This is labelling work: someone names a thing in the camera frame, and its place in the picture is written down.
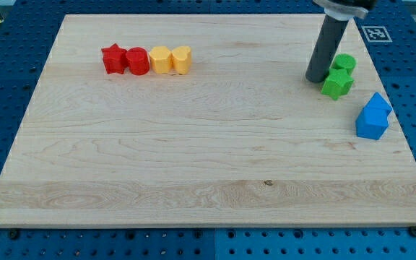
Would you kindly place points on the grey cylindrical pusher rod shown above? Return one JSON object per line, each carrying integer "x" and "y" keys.
{"x": 326, "y": 46}

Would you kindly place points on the blue cube block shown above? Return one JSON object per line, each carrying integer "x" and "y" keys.
{"x": 378, "y": 102}

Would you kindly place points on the white fiducial marker tag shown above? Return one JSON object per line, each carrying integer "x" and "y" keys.
{"x": 376, "y": 34}

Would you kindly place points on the red cylinder block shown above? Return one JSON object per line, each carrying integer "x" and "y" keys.
{"x": 138, "y": 61}

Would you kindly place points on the wooden board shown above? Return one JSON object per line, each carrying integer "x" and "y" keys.
{"x": 242, "y": 140}

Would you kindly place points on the yellow heart block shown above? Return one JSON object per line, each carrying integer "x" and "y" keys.
{"x": 182, "y": 59}

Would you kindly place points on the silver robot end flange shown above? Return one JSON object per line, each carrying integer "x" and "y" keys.
{"x": 346, "y": 9}

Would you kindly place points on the green star block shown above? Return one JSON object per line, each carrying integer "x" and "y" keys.
{"x": 337, "y": 83}

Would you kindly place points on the green cylinder block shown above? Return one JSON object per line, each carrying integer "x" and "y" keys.
{"x": 344, "y": 61}

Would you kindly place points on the red star block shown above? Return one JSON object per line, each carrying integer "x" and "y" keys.
{"x": 114, "y": 59}

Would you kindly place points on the yellow hexagon block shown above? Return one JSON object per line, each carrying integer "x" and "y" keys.
{"x": 161, "y": 59}

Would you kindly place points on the blue pentagon block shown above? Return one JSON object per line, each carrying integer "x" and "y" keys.
{"x": 371, "y": 123}

